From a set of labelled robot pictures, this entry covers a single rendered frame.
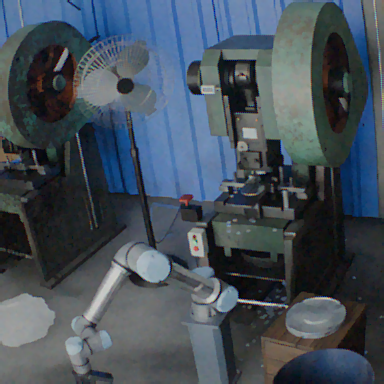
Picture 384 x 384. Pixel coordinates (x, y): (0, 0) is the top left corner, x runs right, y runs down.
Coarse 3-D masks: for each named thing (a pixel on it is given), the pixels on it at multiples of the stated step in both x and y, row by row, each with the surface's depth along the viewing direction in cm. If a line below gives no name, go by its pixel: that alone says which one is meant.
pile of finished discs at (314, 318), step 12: (312, 300) 306; (324, 300) 304; (288, 312) 300; (300, 312) 298; (312, 312) 296; (324, 312) 294; (336, 312) 293; (288, 324) 291; (300, 324) 290; (312, 324) 288; (324, 324) 286; (336, 324) 284; (300, 336) 285; (312, 336) 282
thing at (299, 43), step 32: (288, 32) 269; (320, 32) 272; (288, 64) 266; (320, 64) 273; (352, 64) 320; (288, 96) 269; (320, 96) 274; (352, 96) 321; (288, 128) 277; (320, 128) 276; (352, 128) 323; (320, 160) 289
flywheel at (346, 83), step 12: (336, 36) 309; (336, 48) 316; (324, 60) 300; (336, 60) 318; (324, 72) 293; (336, 72) 290; (348, 72) 293; (324, 84) 293; (336, 84) 290; (348, 84) 292; (324, 96) 298; (336, 96) 296; (348, 96) 325; (336, 108) 320; (348, 108) 323; (336, 120) 321; (336, 132) 316
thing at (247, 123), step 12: (240, 108) 328; (252, 108) 322; (240, 120) 323; (252, 120) 320; (240, 132) 327; (252, 132) 323; (240, 144) 328; (252, 144) 326; (240, 156) 333; (252, 156) 326; (264, 156) 326; (276, 156) 337
